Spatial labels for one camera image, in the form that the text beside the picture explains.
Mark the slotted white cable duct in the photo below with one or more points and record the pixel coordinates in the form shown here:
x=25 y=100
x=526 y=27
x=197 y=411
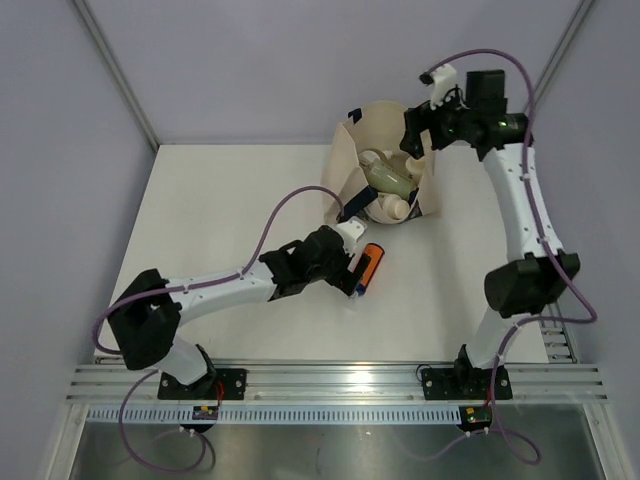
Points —
x=238 y=414

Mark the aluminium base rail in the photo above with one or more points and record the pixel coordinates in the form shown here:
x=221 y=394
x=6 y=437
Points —
x=359 y=383

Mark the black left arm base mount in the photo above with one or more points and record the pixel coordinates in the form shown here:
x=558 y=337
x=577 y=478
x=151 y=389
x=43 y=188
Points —
x=229 y=384

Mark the right aluminium frame post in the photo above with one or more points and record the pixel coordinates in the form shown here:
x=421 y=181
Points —
x=541 y=37

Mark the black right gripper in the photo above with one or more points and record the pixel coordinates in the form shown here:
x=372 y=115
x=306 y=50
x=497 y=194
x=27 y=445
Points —
x=423 y=117

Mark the white cream bottle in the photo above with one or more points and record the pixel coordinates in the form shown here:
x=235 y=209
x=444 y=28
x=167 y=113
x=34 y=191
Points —
x=415 y=168

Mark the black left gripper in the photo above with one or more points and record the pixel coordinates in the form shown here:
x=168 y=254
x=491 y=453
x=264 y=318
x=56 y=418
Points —
x=343 y=256

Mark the orange blue spray bottle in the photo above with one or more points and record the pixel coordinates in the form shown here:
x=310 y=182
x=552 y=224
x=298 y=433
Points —
x=375 y=253

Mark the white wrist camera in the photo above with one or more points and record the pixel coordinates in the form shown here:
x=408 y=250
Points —
x=442 y=79
x=351 y=232

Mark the beige canvas tote bag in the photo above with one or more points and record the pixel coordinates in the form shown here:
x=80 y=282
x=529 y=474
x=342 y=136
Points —
x=379 y=125

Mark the cream bottle with round cap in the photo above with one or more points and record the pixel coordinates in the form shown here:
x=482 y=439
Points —
x=394 y=206

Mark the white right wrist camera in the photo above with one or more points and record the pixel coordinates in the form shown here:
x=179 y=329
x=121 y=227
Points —
x=442 y=79

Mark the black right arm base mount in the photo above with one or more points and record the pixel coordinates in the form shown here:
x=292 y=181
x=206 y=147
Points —
x=460 y=383

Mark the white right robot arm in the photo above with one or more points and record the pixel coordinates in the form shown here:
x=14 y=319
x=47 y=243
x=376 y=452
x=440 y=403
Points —
x=484 y=94

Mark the aluminium frame post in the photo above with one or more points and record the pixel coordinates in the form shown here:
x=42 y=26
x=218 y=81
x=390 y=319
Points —
x=541 y=37
x=98 y=38

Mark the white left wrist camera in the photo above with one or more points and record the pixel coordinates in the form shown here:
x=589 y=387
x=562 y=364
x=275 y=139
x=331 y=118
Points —
x=351 y=232

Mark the left aluminium frame post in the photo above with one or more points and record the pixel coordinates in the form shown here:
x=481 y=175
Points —
x=98 y=38

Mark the sage green bottle white cap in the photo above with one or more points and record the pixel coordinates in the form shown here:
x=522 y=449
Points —
x=382 y=178

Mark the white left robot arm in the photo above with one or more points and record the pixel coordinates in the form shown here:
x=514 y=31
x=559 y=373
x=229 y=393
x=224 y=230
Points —
x=147 y=317

